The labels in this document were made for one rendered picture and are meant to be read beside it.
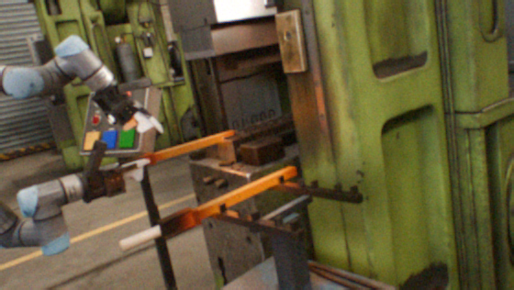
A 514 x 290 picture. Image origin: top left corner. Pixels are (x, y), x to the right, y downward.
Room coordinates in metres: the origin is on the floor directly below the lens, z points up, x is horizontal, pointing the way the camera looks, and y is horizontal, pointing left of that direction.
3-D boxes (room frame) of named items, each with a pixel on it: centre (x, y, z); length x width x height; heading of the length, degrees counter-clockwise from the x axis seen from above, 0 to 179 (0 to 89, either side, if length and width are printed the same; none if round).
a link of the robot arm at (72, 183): (1.23, 0.53, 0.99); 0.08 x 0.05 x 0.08; 35
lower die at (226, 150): (1.65, -0.04, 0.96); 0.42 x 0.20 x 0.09; 125
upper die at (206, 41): (1.65, -0.04, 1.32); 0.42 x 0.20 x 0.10; 125
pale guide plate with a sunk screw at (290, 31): (1.35, -0.15, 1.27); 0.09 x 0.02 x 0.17; 35
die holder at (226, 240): (1.61, -0.08, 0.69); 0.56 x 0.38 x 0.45; 125
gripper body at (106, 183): (1.28, 0.46, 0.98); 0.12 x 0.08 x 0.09; 125
